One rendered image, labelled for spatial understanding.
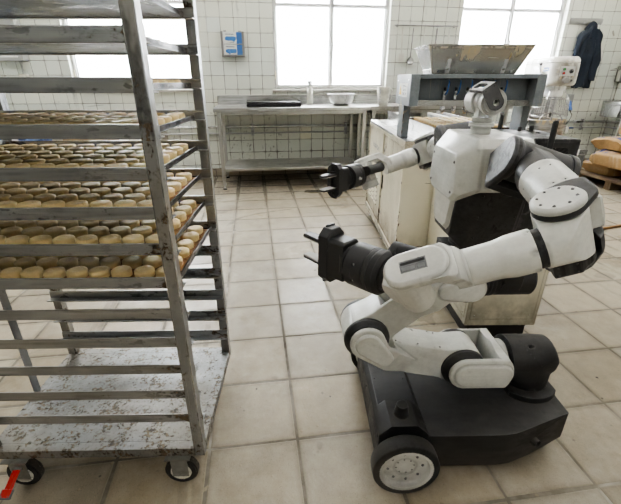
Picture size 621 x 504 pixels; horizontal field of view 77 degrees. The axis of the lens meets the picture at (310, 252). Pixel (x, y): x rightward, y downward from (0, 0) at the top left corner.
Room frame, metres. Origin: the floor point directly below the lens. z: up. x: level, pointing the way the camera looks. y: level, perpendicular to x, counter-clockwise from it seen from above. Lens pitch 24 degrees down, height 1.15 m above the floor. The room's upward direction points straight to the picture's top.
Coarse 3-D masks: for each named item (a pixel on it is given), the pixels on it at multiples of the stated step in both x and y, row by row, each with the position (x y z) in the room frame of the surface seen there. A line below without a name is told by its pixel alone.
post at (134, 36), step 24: (120, 0) 0.82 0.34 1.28; (144, 48) 0.84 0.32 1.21; (144, 72) 0.82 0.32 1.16; (144, 96) 0.82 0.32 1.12; (144, 120) 0.82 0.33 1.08; (144, 144) 0.82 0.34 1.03; (168, 192) 0.85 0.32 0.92; (168, 216) 0.83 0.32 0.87; (168, 240) 0.82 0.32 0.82; (168, 264) 0.82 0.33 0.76; (168, 288) 0.82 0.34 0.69; (192, 360) 0.84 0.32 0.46; (192, 384) 0.82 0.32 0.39; (192, 408) 0.82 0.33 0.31; (192, 432) 0.82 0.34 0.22
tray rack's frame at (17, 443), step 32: (0, 96) 1.27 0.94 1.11; (96, 352) 1.27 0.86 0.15; (128, 352) 1.27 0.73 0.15; (160, 352) 1.27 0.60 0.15; (224, 352) 1.27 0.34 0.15; (32, 384) 1.04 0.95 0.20; (64, 384) 1.09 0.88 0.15; (96, 384) 1.09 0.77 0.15; (128, 384) 1.09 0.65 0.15; (160, 384) 1.09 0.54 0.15; (0, 448) 0.82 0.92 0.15; (32, 448) 0.82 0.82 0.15; (64, 448) 0.82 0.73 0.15; (96, 448) 0.82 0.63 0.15; (128, 448) 0.82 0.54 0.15; (160, 448) 0.82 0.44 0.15; (192, 448) 0.82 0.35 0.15
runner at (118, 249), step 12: (0, 252) 0.84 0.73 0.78; (12, 252) 0.84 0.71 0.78; (24, 252) 0.84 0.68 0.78; (36, 252) 0.84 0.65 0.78; (48, 252) 0.85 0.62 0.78; (60, 252) 0.85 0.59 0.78; (72, 252) 0.85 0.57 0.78; (84, 252) 0.85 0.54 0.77; (96, 252) 0.85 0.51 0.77; (108, 252) 0.85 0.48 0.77; (120, 252) 0.85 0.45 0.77; (132, 252) 0.85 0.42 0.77; (144, 252) 0.85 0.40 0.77; (156, 252) 0.85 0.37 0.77
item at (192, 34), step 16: (192, 0) 1.27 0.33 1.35; (192, 32) 1.27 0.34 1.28; (192, 64) 1.27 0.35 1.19; (208, 144) 1.28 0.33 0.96; (208, 160) 1.27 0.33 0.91; (208, 192) 1.27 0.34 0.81; (208, 208) 1.27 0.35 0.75; (224, 288) 1.30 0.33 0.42; (224, 304) 1.27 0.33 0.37; (224, 320) 1.27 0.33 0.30
